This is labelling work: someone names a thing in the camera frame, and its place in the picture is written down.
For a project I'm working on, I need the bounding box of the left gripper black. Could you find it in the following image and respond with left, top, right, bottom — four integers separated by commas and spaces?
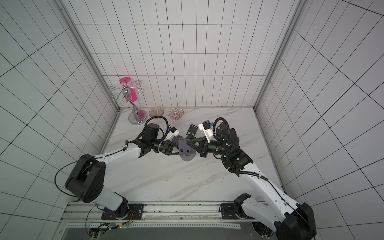
151, 138, 184, 156

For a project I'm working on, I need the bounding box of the black phone stand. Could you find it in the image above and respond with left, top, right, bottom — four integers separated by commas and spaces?
186, 124, 199, 140

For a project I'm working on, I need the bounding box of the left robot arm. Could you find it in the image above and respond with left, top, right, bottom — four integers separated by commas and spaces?
65, 116, 180, 216

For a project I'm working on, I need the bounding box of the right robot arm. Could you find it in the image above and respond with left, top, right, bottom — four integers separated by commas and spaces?
187, 117, 317, 240

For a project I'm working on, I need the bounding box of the colourful patterned bowl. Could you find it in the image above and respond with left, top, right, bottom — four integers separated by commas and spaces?
168, 107, 185, 120

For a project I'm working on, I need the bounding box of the pink cup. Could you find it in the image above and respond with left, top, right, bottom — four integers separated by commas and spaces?
120, 77, 138, 103

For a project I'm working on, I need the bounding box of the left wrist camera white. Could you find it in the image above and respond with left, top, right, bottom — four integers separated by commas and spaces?
165, 127, 180, 141

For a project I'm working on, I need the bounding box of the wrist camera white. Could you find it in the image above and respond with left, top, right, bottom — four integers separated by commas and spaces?
165, 127, 180, 141
198, 120, 214, 144

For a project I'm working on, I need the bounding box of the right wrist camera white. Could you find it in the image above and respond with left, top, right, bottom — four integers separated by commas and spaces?
198, 120, 214, 144

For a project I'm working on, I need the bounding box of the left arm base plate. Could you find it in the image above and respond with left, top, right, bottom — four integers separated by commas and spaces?
101, 204, 145, 221

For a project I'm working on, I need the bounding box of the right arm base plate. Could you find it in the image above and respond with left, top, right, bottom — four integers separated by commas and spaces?
219, 203, 260, 221

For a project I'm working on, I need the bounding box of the aluminium mounting rail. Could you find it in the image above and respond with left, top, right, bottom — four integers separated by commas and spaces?
59, 200, 304, 229

